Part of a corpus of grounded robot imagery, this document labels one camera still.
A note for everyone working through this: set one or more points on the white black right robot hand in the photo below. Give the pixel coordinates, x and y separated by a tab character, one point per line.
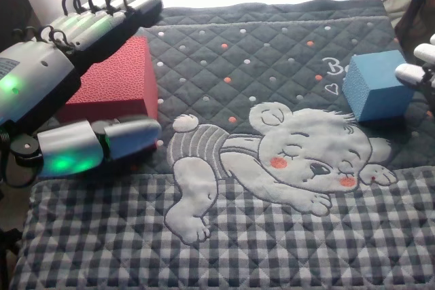
409	72

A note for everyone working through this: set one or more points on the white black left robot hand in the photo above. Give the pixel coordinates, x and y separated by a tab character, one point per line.
37	66

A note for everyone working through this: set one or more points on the blue foam cube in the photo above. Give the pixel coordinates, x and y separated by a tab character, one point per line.
380	89

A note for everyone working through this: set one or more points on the red foam cube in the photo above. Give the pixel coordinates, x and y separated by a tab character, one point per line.
119	83

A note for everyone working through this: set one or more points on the dark furniture piece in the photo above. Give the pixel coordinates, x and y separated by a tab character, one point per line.
419	1

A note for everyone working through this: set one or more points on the grey quilt with printed bear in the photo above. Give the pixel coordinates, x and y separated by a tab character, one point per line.
258	235

